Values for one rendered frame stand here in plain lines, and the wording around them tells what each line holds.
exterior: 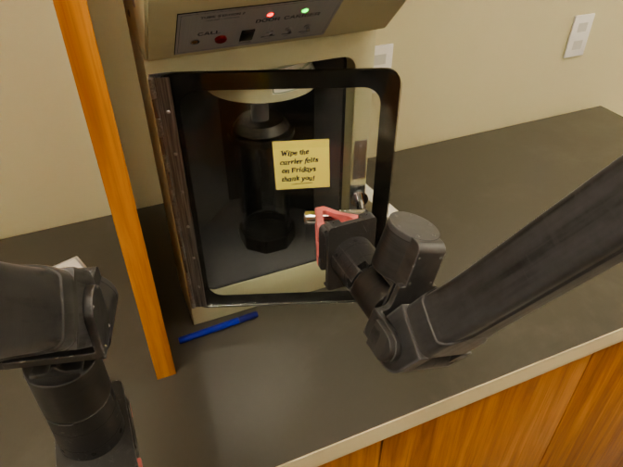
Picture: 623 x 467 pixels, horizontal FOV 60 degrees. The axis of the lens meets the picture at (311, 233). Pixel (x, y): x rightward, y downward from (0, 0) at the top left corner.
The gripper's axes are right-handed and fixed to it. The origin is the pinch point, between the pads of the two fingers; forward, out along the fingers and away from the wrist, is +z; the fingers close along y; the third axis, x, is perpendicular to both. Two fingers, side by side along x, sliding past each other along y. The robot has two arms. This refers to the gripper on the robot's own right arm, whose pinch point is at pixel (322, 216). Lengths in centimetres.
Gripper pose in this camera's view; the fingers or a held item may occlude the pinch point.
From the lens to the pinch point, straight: 74.5
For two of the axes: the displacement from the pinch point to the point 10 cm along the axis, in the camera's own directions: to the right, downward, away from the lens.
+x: -9.2, 2.4, -3.2
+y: 0.0, -7.9, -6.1
